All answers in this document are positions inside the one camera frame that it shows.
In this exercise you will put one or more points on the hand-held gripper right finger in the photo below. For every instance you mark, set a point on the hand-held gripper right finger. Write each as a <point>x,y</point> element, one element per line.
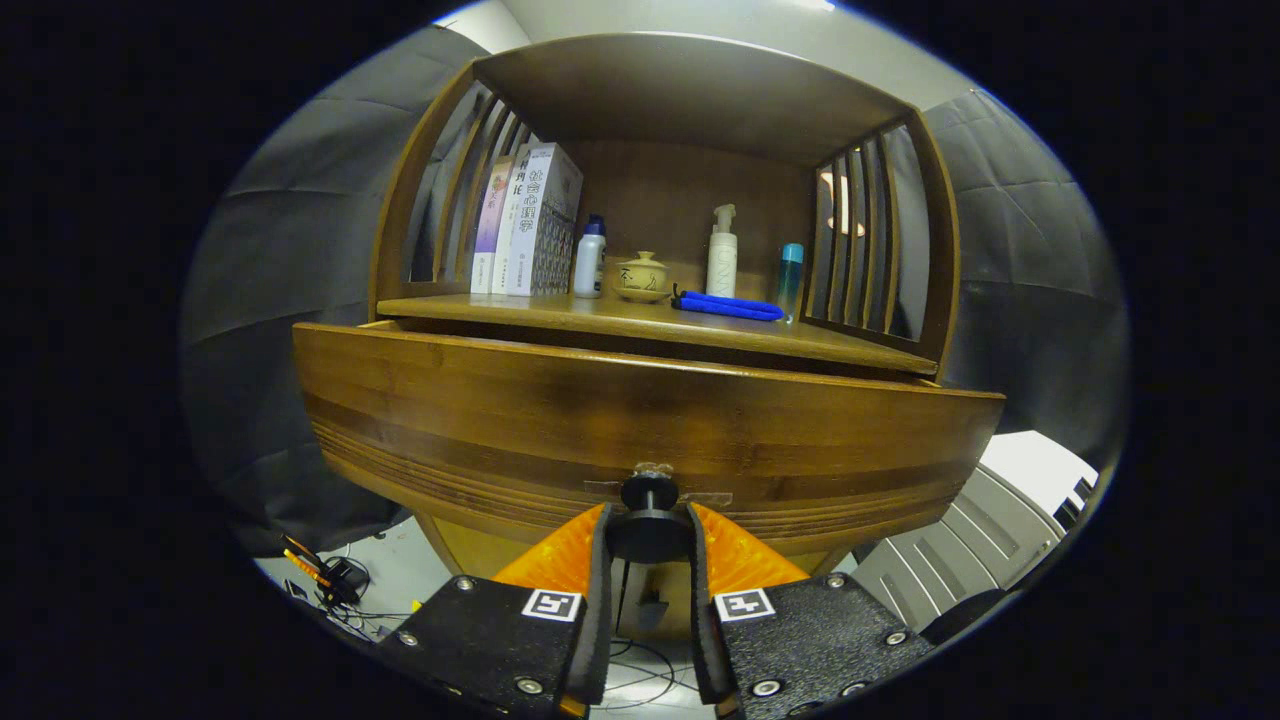
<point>800,640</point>

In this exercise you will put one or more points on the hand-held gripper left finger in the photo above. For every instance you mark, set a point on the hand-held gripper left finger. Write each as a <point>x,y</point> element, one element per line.
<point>500,640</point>

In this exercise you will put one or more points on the wooden drawer with black knob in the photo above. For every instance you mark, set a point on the wooden drawer with black knob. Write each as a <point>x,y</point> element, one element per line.
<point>600,420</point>

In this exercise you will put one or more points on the wooden countertop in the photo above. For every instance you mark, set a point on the wooden countertop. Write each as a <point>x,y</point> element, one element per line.
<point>600,315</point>

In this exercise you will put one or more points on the wooden cabinet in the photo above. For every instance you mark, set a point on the wooden cabinet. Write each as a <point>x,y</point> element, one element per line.
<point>690,100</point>

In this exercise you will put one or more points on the black orange tool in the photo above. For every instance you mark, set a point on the black orange tool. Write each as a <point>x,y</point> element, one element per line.
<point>335,578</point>

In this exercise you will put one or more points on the white grey printer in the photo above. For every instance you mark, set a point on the white grey printer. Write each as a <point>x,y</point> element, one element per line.
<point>970,530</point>

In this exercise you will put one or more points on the blue cloth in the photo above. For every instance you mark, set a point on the blue cloth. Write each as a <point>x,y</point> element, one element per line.
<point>730,306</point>

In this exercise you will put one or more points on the teal slim bottle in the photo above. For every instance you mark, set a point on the teal slim bottle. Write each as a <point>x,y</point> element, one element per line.
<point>790,280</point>

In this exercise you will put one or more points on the white pump bottle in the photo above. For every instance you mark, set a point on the white pump bottle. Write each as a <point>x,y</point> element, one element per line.
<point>722,262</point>

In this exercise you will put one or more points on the white bottle with blue cap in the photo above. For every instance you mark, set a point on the white bottle with blue cap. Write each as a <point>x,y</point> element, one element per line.
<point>589,262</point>

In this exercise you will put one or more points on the yellow lidded tea cup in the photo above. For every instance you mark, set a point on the yellow lidded tea cup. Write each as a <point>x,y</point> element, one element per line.
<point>642,278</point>

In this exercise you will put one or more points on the purple book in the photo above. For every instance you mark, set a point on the purple book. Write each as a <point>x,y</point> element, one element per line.
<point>492,220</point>

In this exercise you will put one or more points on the white patterned book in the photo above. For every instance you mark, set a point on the white patterned book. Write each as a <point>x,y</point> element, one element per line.
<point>545,220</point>

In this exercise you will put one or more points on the black backdrop cloth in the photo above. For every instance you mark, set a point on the black backdrop cloth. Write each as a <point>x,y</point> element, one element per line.
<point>290,270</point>

